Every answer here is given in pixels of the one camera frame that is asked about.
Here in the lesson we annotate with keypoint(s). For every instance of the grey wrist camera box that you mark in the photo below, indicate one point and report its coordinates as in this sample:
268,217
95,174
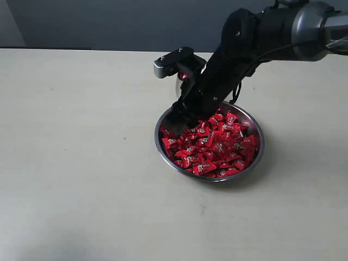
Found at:
182,60

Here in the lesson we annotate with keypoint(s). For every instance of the red wrapped candy left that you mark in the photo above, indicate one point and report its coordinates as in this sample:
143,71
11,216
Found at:
170,144

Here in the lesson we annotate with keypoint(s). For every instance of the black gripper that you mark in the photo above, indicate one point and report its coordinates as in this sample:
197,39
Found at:
206,91

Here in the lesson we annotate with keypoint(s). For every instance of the red wrapped candy front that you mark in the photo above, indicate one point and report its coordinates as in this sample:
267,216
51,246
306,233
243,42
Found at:
204,167

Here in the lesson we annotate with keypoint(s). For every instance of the red wrapped candy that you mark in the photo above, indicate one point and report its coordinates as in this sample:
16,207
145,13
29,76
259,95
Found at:
247,143
170,144
204,167

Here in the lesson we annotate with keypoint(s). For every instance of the stainless steel cup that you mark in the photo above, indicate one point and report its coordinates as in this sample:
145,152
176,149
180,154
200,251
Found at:
178,89

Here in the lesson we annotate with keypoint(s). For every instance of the steel bowl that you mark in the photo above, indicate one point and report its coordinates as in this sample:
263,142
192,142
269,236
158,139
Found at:
217,140

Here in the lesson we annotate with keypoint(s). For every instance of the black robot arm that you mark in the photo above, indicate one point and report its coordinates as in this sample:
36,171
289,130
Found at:
291,31

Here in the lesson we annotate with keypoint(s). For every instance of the red wrapped candy right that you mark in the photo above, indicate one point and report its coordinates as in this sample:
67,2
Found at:
247,143

